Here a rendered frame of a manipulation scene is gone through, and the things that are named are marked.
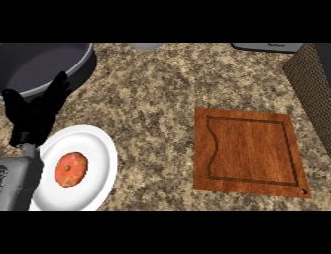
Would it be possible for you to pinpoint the white round plate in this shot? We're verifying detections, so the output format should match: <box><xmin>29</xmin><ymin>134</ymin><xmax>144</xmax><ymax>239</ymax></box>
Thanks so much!
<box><xmin>28</xmin><ymin>124</ymin><xmax>119</xmax><ymax>212</ymax></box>

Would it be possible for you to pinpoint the grey flat appliance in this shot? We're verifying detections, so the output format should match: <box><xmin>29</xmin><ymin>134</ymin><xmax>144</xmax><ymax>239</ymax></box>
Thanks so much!
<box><xmin>230</xmin><ymin>42</ymin><xmax>305</xmax><ymax>55</ymax></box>

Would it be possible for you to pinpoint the grey round object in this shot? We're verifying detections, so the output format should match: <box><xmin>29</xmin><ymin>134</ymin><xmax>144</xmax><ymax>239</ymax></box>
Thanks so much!
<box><xmin>128</xmin><ymin>42</ymin><xmax>165</xmax><ymax>52</ymax></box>

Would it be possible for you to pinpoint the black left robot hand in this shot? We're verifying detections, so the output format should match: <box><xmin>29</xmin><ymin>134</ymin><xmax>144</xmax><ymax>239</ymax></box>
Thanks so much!
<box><xmin>0</xmin><ymin>70</ymin><xmax>73</xmax><ymax>149</ymax></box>

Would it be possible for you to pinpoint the brown wooden cutting board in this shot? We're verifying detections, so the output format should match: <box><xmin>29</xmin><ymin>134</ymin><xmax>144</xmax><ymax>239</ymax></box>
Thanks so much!
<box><xmin>193</xmin><ymin>107</ymin><xmax>312</xmax><ymax>199</ymax></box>

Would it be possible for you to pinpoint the brown wicker basket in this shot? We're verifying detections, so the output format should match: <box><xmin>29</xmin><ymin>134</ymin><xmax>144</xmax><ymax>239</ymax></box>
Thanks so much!
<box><xmin>280</xmin><ymin>42</ymin><xmax>331</xmax><ymax>165</ymax></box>

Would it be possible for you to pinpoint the orange round fruit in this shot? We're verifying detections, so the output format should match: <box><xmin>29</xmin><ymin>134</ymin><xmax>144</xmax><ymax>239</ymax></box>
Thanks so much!
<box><xmin>53</xmin><ymin>151</ymin><xmax>88</xmax><ymax>189</ymax></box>

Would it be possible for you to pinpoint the dark grey pot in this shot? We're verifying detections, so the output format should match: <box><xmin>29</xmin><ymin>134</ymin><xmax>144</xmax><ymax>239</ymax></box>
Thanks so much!
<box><xmin>0</xmin><ymin>42</ymin><xmax>94</xmax><ymax>102</ymax></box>

